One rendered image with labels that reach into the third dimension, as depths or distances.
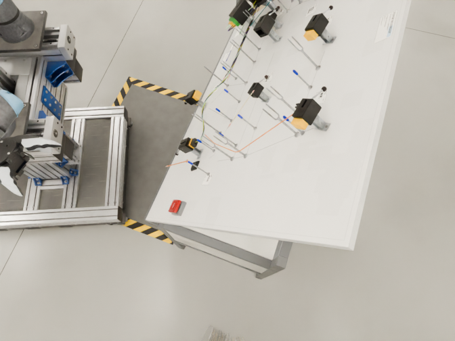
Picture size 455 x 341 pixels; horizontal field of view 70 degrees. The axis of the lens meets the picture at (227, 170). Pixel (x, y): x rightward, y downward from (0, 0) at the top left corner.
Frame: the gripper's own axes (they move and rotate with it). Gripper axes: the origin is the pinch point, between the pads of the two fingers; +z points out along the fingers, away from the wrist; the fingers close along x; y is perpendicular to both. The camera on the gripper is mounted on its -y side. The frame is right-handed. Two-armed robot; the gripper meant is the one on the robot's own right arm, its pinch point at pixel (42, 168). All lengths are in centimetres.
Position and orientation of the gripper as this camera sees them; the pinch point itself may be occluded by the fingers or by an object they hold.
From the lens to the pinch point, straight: 90.4
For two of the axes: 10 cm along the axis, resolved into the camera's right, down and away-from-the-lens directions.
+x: -3.8, 8.1, -4.5
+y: -0.5, 4.7, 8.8
